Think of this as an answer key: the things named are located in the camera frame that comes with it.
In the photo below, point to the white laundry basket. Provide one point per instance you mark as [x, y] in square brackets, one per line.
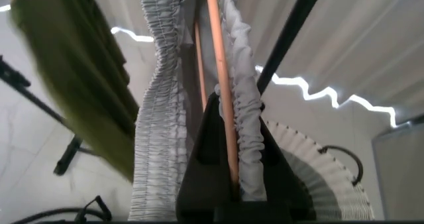
[331, 184]

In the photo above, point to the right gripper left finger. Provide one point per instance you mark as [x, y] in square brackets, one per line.
[205, 184]

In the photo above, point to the pale grey shorts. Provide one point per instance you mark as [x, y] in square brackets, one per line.
[159, 134]

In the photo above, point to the green shirt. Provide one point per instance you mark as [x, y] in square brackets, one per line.
[76, 68]

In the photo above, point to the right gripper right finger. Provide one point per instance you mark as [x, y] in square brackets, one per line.
[285, 187]

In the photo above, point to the pink clothes hanger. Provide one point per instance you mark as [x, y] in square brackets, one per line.
[222, 68]

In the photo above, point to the white curtain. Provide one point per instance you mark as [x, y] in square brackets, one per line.
[357, 35]

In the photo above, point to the black clothes rack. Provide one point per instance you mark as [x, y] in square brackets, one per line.
[291, 28]

